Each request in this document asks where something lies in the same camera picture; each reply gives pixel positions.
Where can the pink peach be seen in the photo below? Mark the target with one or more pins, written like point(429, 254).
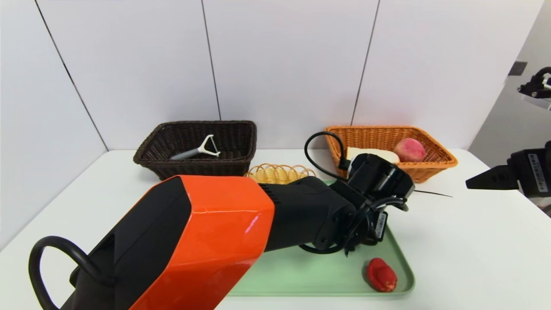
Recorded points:
point(410, 150)

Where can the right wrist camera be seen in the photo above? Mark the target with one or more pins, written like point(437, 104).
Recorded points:
point(536, 90)

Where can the black zip tie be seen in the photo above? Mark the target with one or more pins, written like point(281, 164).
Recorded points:
point(432, 193)

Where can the dark wall fixture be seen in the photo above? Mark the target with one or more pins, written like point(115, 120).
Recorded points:
point(517, 69)

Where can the white bread slice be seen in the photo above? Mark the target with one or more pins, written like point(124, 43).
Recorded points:
point(374, 153)

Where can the light green plastic tray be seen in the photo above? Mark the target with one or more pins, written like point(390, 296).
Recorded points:
point(327, 275)

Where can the small round yellow wicker basket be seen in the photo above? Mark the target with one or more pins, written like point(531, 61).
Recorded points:
point(275, 174)

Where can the dark brown wicker basket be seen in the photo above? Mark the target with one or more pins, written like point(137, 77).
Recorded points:
point(232, 142)

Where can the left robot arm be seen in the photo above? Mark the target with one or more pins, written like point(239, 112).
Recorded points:
point(206, 232)

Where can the red tomato piece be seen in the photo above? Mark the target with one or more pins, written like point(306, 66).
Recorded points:
point(382, 276)

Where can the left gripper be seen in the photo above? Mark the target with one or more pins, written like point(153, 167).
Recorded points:
point(381, 226)

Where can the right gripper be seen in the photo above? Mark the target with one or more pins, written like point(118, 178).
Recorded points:
point(535, 171)

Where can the orange wicker basket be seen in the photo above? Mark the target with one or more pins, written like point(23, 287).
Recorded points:
point(430, 170)

